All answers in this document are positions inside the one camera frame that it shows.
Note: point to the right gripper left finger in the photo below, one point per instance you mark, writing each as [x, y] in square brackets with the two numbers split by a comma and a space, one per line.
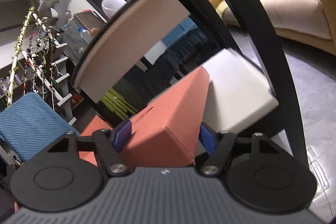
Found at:
[108, 146]

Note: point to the dark grey cabinet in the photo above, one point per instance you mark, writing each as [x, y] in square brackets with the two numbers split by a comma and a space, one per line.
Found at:
[77, 33]

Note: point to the grey wall shelving unit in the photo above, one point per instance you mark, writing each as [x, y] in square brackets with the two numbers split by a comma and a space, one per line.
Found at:
[23, 82]

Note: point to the white ladder shelf with garland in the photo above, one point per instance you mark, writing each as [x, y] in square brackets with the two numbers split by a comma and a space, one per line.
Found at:
[39, 44]

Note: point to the white plastic jug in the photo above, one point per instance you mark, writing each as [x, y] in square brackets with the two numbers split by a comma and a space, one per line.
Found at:
[110, 7]

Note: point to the white dining table black legs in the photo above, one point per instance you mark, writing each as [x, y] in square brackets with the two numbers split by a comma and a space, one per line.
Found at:
[131, 32]

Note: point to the pink box lid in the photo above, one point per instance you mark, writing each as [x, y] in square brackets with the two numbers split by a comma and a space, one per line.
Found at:
[165, 133]

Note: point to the blue knitted blanket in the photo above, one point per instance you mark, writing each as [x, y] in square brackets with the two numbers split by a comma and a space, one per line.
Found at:
[29, 125]

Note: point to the dark teal skirted chair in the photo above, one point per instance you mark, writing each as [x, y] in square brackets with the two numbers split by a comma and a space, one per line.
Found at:
[182, 42]

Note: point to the clear water bottle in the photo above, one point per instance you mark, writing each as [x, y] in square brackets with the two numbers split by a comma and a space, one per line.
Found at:
[85, 37]

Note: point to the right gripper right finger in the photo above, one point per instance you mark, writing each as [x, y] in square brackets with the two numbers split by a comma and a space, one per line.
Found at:
[219, 147]

